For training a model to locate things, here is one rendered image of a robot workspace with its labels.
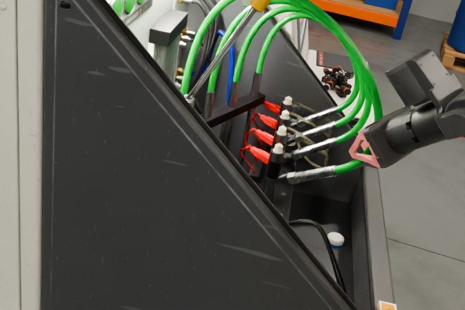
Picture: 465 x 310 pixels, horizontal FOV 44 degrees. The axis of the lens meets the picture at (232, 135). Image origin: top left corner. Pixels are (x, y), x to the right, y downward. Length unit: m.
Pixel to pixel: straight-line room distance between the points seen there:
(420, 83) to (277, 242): 0.29
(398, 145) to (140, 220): 0.39
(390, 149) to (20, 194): 0.54
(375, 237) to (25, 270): 0.68
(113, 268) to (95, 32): 0.36
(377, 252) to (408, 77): 0.48
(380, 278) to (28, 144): 0.67
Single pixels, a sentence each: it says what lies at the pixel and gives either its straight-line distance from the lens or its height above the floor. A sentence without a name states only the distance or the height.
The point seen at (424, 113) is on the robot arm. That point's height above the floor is 1.33.
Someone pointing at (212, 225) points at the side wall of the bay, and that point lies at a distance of 0.80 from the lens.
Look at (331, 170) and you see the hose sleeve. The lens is 0.99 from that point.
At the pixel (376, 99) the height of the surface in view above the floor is 1.30.
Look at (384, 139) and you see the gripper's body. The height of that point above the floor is 1.27.
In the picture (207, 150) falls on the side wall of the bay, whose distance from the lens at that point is 0.75.
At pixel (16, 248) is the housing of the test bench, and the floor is 1.03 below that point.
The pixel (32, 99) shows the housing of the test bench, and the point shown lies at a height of 1.28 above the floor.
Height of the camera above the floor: 1.63
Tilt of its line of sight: 28 degrees down
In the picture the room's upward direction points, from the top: 10 degrees clockwise
